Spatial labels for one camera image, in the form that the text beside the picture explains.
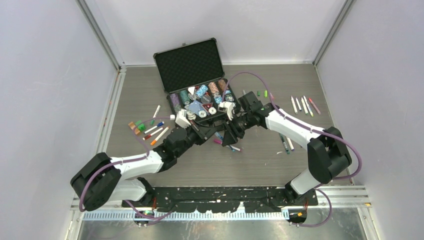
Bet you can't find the light blue marker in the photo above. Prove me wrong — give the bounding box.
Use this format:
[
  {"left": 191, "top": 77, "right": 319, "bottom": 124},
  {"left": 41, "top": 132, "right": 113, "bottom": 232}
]
[{"left": 215, "top": 132, "right": 237, "bottom": 153}]

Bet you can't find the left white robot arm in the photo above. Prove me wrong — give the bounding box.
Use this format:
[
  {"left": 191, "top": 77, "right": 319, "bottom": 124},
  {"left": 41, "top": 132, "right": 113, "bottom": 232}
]
[{"left": 70, "top": 122, "right": 224, "bottom": 212}]

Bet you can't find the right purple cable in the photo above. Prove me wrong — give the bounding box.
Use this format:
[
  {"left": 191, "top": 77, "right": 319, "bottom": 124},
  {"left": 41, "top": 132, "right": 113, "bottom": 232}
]
[{"left": 221, "top": 71, "right": 363, "bottom": 229}]

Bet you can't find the pink marker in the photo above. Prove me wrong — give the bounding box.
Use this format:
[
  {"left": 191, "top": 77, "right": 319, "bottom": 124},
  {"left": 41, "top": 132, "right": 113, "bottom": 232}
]
[{"left": 308, "top": 97, "right": 322, "bottom": 115}]

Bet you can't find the green cap white marker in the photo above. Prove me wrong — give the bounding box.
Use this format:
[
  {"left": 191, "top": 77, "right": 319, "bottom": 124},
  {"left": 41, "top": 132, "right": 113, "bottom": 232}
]
[{"left": 301, "top": 97, "right": 309, "bottom": 115}]

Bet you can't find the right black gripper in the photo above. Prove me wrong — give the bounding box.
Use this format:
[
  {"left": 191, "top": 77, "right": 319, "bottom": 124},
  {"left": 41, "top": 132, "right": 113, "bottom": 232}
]
[{"left": 222, "top": 111, "right": 254, "bottom": 147}]

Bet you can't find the green tip white marker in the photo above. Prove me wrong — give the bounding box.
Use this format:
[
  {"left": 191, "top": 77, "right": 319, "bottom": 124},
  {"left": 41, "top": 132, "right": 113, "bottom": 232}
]
[{"left": 150, "top": 105, "right": 161, "bottom": 126}]

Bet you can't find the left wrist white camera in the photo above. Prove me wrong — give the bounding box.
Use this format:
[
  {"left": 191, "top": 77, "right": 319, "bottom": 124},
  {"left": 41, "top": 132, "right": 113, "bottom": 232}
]
[{"left": 169, "top": 109, "right": 191, "bottom": 129}]

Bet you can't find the orange cap white marker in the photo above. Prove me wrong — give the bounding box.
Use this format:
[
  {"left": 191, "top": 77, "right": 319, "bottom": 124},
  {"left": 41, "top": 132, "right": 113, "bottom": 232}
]
[{"left": 150, "top": 126, "right": 170, "bottom": 146}]

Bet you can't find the lime green cap marker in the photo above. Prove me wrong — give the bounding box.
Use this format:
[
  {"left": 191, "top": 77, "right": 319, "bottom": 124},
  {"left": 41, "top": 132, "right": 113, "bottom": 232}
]
[{"left": 303, "top": 95, "right": 314, "bottom": 117}]

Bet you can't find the purple cap white marker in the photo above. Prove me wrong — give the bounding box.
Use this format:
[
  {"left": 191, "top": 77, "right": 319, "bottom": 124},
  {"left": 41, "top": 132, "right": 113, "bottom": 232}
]
[{"left": 286, "top": 137, "right": 295, "bottom": 152}]

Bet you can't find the black poker chip case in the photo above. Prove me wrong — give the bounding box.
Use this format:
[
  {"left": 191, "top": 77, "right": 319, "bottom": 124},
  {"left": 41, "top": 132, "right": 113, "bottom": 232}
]
[{"left": 153, "top": 37, "right": 241, "bottom": 114}]

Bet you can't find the dark green marker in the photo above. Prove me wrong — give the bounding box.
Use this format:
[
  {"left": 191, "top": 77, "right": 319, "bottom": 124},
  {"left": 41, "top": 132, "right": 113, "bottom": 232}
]
[{"left": 279, "top": 134, "right": 291, "bottom": 155}]

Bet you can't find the magenta cap white marker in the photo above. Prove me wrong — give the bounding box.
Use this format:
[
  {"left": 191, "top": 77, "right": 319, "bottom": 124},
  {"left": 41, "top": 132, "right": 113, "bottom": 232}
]
[{"left": 213, "top": 139, "right": 242, "bottom": 152}]

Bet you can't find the green toy block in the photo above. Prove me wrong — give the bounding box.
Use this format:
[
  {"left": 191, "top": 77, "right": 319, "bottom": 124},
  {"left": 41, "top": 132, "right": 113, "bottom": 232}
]
[{"left": 135, "top": 120, "right": 146, "bottom": 131}]

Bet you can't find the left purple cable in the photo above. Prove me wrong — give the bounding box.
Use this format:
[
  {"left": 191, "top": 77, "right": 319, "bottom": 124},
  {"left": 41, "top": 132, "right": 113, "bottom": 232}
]
[{"left": 78, "top": 116, "right": 176, "bottom": 228}]

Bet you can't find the brown wooden block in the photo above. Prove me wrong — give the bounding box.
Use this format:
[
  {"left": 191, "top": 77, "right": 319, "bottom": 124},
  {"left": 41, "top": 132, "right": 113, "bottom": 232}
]
[{"left": 128, "top": 121, "right": 141, "bottom": 136}]

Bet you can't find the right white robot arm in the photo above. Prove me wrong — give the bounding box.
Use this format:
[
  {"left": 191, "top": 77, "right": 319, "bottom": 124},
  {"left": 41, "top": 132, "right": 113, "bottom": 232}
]
[{"left": 218, "top": 92, "right": 352, "bottom": 205}]

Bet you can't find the blue tip white marker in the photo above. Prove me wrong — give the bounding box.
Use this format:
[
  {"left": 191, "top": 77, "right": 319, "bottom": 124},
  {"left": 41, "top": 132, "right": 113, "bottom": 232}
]
[{"left": 144, "top": 121, "right": 165, "bottom": 134}]

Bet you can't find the purple cable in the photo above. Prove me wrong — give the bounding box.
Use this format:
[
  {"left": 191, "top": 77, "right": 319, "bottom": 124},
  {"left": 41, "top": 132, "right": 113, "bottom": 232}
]
[
  {"left": 221, "top": 71, "right": 363, "bottom": 229},
  {"left": 78, "top": 116, "right": 176, "bottom": 228}
]

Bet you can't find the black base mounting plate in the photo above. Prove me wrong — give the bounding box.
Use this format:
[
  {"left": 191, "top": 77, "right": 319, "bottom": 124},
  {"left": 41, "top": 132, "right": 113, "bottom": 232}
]
[{"left": 131, "top": 186, "right": 318, "bottom": 213}]

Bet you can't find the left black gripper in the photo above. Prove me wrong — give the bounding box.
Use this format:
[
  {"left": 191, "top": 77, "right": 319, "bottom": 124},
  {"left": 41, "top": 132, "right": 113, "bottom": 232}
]
[{"left": 174, "top": 119, "right": 217, "bottom": 158}]

